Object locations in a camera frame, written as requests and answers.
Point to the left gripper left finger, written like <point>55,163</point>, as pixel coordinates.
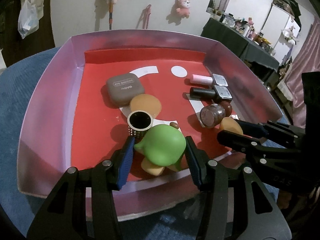
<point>121,164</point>

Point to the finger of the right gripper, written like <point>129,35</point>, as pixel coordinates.
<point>252,129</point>
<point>237,142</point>

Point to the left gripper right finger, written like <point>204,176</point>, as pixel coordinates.
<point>197,160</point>

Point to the tan mushroom shaped sponge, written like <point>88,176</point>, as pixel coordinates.
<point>229,124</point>

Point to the dark brown round ball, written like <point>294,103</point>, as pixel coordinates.
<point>227,107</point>

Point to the brown glass jar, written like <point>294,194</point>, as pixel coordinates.
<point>212,115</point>

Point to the green orange duck toy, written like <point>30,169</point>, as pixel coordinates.
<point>162,147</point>

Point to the studded black round jar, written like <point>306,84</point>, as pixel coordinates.
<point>139,122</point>

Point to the black cap nail polish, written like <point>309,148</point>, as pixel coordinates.
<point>211,93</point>

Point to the tan round makeup sponge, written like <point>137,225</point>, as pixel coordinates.
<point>147,103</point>

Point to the pink cap nail polish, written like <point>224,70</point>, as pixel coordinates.
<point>214,79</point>

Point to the brown eye shadow case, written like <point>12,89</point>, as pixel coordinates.
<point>123,88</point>

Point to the pink red cardboard tray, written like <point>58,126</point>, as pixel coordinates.
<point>101,88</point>

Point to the dark green covered table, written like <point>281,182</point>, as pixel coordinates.
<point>242,47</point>

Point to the pink curtain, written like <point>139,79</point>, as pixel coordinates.
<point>307,60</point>

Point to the white cabinet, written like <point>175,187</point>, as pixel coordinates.
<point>282,26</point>

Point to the blue round cushion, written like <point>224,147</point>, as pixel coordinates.
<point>17,85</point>

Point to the pink plush bear toy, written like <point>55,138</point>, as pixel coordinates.
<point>183,8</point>

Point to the dark brown door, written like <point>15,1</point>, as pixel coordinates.
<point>13,47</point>

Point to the white plastic bag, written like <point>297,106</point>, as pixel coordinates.
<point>28,21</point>

